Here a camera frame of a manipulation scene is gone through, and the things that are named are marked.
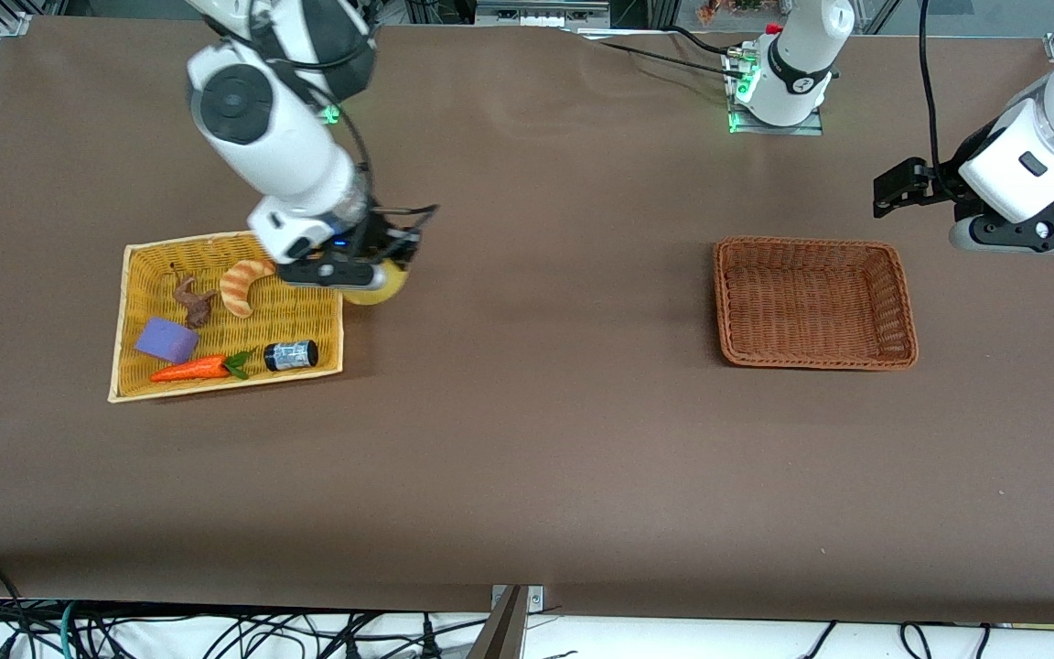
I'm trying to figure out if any yellow woven basket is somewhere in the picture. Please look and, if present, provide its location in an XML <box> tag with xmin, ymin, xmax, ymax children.
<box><xmin>107</xmin><ymin>229</ymin><xmax>346</xmax><ymax>405</ymax></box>

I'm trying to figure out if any clear yellowish tape roll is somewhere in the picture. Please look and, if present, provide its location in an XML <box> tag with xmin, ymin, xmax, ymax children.
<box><xmin>341</xmin><ymin>264</ymin><xmax>412</xmax><ymax>308</ymax></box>

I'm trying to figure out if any small black labelled can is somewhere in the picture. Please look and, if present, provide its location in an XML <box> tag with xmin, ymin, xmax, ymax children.
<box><xmin>263</xmin><ymin>340</ymin><xmax>320</xmax><ymax>373</ymax></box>

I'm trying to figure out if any orange toy carrot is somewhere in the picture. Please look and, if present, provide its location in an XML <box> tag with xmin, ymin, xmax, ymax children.
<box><xmin>150</xmin><ymin>348</ymin><xmax>258</xmax><ymax>384</ymax></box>

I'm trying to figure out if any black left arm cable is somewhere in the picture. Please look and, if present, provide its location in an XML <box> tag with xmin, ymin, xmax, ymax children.
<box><xmin>917</xmin><ymin>0</ymin><xmax>947</xmax><ymax>179</ymax></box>

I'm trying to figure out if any grey metal pole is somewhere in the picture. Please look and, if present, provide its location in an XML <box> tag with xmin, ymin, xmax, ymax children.
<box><xmin>468</xmin><ymin>586</ymin><xmax>528</xmax><ymax>659</ymax></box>

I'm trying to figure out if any grey metal box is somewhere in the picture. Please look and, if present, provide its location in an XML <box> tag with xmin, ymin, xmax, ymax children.
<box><xmin>477</xmin><ymin>0</ymin><xmax>610</xmax><ymax>28</ymax></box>

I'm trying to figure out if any purple foam block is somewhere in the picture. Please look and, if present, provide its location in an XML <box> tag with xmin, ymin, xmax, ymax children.
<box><xmin>134</xmin><ymin>317</ymin><xmax>201</xmax><ymax>364</ymax></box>

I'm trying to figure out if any toy croissant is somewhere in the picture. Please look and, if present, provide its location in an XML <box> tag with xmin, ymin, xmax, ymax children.
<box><xmin>220</xmin><ymin>259</ymin><xmax>277</xmax><ymax>319</ymax></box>

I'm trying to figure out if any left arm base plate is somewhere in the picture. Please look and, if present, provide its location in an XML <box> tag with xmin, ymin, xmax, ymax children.
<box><xmin>722</xmin><ymin>44</ymin><xmax>826</xmax><ymax>137</ymax></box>

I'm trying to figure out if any brown wicker basket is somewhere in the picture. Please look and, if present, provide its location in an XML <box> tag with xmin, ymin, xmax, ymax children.
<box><xmin>713</xmin><ymin>236</ymin><xmax>920</xmax><ymax>372</ymax></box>

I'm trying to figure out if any small metal table bracket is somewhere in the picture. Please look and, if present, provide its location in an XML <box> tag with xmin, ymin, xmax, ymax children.
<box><xmin>490</xmin><ymin>584</ymin><xmax>546</xmax><ymax>614</ymax></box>

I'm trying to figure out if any brown toy lion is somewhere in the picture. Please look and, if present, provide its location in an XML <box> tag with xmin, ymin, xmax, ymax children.
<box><xmin>170</xmin><ymin>264</ymin><xmax>219</xmax><ymax>330</ymax></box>

